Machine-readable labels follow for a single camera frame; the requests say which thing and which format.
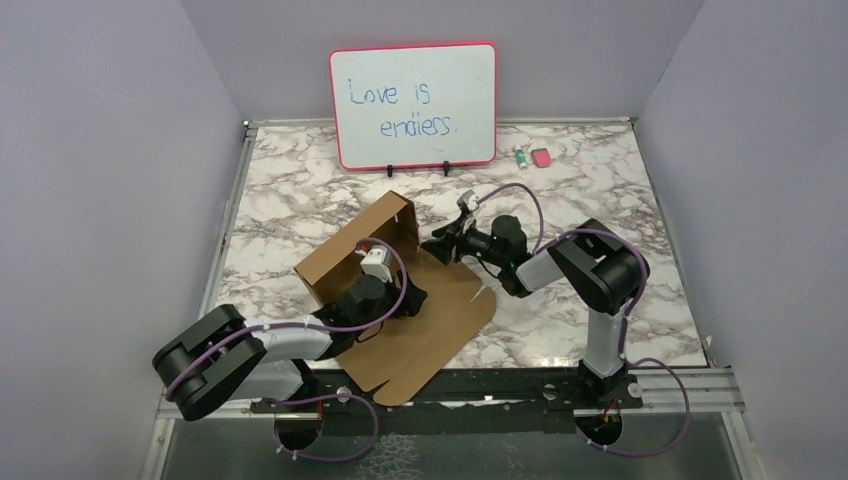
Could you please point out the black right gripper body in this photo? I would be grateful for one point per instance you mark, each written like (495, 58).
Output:
(477, 245)

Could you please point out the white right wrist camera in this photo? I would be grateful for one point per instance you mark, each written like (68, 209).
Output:
(468, 203)

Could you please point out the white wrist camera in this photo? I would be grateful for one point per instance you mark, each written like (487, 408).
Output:
(468, 203)
(376, 261)

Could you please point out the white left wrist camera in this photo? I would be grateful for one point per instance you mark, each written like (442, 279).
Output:
(376, 261)

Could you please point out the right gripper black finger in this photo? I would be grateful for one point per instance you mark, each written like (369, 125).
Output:
(457, 227)
(444, 249)

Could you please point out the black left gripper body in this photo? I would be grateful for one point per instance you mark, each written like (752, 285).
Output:
(389, 299)

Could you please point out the pink eraser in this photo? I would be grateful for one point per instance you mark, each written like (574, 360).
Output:
(541, 158)

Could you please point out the pink framed whiteboard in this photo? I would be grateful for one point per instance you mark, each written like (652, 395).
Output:
(415, 106)

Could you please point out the black whiteboard stand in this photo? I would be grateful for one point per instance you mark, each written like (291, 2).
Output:
(444, 166)

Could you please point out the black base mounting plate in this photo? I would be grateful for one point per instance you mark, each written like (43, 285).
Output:
(454, 401)

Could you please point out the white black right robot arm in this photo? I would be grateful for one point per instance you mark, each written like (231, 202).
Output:
(608, 274)

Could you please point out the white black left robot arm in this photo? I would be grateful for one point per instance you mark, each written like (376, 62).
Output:
(225, 356)

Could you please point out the green white marker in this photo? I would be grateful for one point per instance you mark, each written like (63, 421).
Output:
(520, 159)

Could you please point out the brown cardboard box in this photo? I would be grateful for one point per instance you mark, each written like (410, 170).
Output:
(420, 312)

